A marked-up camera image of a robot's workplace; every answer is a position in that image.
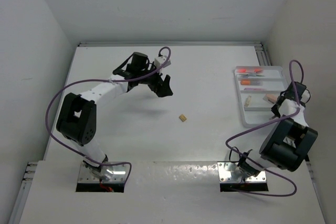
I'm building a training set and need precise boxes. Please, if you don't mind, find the tan eraser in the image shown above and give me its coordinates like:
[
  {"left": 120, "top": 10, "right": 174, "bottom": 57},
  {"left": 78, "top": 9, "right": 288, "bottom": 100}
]
[{"left": 178, "top": 114, "right": 187, "bottom": 122}]

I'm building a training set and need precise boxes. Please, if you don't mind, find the pink red highlighter pen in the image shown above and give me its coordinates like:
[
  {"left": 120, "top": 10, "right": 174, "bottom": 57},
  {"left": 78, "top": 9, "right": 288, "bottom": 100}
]
[{"left": 236, "top": 69, "right": 263, "bottom": 74}]

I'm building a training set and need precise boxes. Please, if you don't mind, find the metal mounting plate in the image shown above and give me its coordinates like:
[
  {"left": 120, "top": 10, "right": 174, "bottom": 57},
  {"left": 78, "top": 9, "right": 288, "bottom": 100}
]
[
  {"left": 217, "top": 162, "right": 267, "bottom": 184},
  {"left": 78, "top": 162, "right": 126, "bottom": 184}
]

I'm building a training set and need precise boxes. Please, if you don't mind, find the metal mounting plate left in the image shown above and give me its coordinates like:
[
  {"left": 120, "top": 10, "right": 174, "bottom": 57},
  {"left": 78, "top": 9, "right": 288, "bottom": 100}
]
[{"left": 78, "top": 162, "right": 126, "bottom": 184}]

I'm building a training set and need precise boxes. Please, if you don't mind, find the white compartment tray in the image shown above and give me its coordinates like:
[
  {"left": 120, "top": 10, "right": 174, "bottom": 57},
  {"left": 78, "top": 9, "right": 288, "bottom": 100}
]
[{"left": 234, "top": 66, "right": 288, "bottom": 128}]

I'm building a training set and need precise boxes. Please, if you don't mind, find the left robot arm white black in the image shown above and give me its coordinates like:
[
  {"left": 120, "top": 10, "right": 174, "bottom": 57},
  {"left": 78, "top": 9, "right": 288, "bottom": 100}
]
[{"left": 56, "top": 52, "right": 173, "bottom": 173}]

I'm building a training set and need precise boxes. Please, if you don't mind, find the metal mounting plate right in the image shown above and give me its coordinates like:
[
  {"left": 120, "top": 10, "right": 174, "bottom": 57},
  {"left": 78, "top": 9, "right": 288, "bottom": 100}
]
[{"left": 217, "top": 162, "right": 267, "bottom": 184}]

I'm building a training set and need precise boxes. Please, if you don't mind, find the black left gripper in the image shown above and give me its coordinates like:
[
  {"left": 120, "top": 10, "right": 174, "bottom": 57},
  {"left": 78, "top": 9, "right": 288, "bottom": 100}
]
[{"left": 137, "top": 62, "right": 172, "bottom": 97}]

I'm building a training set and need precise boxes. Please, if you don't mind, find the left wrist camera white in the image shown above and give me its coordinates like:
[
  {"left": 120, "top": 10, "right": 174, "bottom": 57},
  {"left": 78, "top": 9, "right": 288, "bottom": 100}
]
[{"left": 154, "top": 56, "right": 171, "bottom": 69}]

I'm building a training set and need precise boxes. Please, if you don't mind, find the orange capped grey marker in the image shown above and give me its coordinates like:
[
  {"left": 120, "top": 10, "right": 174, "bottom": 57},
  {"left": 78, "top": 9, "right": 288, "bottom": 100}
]
[{"left": 240, "top": 80, "right": 262, "bottom": 86}]

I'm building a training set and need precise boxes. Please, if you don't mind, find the pink purple highlighter pen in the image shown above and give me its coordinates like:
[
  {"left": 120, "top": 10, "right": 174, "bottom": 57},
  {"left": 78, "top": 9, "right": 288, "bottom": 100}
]
[{"left": 244, "top": 88, "right": 265, "bottom": 91}]

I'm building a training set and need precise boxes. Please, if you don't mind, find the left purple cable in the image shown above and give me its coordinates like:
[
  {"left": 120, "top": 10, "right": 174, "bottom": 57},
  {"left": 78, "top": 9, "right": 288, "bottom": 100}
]
[{"left": 46, "top": 47, "right": 173, "bottom": 176}]

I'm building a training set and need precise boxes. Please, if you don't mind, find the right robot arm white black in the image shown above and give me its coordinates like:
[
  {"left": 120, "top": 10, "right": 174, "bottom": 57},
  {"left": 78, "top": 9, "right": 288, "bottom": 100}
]
[{"left": 237, "top": 82, "right": 318, "bottom": 177}]

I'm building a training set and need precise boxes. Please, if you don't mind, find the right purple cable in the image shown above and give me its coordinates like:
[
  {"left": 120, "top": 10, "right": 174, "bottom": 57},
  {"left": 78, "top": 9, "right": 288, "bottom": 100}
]
[{"left": 225, "top": 60, "right": 307, "bottom": 197}]

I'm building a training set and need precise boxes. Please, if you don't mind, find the white pink eraser box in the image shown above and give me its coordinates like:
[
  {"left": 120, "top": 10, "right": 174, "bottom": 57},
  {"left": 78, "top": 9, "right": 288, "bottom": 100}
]
[{"left": 244, "top": 95, "right": 251, "bottom": 108}]

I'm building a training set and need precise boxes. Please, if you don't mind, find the purple cable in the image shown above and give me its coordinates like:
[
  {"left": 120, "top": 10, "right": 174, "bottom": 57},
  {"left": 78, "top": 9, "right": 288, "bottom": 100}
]
[
  {"left": 225, "top": 60, "right": 307, "bottom": 197},
  {"left": 46, "top": 47, "right": 173, "bottom": 176}
]

